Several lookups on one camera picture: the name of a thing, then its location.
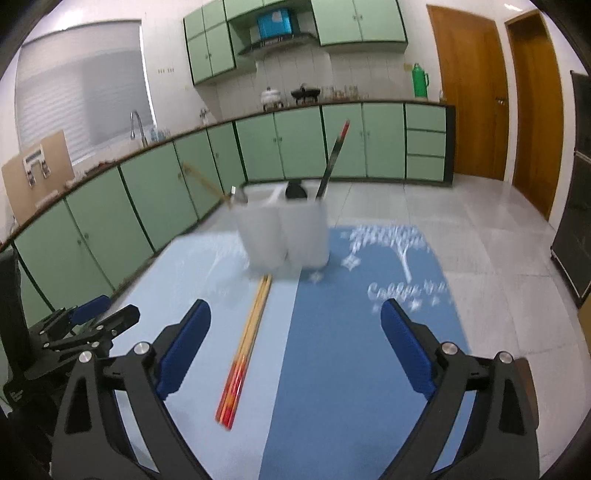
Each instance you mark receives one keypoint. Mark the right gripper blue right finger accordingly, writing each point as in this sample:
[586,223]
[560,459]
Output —
[405,342]

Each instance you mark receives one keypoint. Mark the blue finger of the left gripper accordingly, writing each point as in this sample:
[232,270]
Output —
[81,314]
[119,322]

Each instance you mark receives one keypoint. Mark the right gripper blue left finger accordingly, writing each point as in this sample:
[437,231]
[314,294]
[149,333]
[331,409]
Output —
[177,345]

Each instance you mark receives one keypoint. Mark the silver metal spoon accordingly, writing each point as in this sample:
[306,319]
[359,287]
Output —
[238,196]

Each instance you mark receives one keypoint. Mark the black chopstick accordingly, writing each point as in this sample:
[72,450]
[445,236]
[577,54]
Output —
[333,158]

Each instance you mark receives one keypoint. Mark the green lower kitchen cabinets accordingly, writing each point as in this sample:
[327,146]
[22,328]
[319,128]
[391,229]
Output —
[93,238]

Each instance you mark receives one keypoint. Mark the green kitchen cabinets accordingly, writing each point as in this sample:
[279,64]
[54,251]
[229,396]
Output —
[223,37]
[93,238]

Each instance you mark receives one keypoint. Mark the green upper kitchen cabinets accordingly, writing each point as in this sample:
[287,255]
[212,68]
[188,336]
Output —
[223,37]

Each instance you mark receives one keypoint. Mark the light blue placemat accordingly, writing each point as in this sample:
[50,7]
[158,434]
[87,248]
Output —
[213,267]

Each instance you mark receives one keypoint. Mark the dark blue placemat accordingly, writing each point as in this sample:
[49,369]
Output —
[345,406]

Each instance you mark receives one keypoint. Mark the white plastic utensil holder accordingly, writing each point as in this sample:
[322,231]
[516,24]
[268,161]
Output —
[276,231]

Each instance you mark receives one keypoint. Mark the cardboard board with white parts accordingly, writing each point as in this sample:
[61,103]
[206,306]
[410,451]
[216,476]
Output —
[35,174]

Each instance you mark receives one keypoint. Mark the black plastic spoon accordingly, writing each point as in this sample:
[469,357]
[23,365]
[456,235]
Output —
[295,191]

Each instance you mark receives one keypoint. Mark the chrome sink faucet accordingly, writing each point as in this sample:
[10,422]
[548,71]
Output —
[136,126]

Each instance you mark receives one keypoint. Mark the black appliance at right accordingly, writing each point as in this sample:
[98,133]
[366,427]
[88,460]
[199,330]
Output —
[571,246]

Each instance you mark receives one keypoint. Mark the window blinds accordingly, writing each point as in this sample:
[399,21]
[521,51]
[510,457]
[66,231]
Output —
[86,82]

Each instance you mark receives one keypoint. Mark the white ceramic pot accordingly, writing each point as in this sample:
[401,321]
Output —
[271,99]

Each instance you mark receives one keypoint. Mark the black wok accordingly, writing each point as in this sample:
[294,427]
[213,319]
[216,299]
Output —
[305,94]

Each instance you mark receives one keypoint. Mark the green thermos jug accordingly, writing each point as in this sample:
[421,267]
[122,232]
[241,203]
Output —
[421,81]

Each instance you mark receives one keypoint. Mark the brown wooden door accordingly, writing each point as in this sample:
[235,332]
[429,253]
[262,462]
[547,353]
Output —
[474,80]
[540,111]

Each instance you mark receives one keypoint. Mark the range hood with blue box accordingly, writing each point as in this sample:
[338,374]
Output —
[278,31]

